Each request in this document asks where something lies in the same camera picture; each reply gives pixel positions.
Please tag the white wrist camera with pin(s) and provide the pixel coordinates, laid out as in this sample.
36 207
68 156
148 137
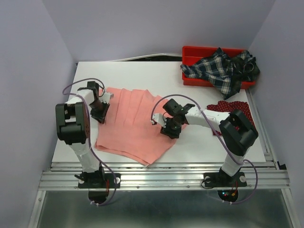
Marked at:
159 119
106 97

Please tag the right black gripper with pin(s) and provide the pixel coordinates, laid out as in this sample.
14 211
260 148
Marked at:
174 134

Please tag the red plastic bin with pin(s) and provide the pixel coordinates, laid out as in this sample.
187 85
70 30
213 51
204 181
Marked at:
190 55

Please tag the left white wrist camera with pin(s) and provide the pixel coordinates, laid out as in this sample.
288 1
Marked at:
106 97

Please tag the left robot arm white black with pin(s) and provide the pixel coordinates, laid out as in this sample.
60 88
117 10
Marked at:
73 120

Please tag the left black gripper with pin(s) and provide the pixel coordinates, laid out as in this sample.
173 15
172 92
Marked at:
100 116

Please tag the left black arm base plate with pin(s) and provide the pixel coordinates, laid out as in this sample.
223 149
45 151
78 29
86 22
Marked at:
99 186

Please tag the red polka dot skirt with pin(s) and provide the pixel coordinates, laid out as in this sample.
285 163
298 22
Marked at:
224 106

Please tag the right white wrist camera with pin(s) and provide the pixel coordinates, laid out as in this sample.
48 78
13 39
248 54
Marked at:
159 119

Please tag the aluminium frame rail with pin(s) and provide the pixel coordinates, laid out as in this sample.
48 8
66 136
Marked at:
167 194

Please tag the plaid navy skirt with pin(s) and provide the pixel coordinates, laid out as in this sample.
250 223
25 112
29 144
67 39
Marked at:
224 72

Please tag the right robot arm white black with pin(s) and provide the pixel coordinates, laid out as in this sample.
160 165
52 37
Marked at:
236 133

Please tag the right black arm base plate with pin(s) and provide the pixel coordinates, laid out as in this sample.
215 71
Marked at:
227 186

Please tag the pink pleated skirt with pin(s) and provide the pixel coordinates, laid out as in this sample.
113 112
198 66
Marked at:
128 131

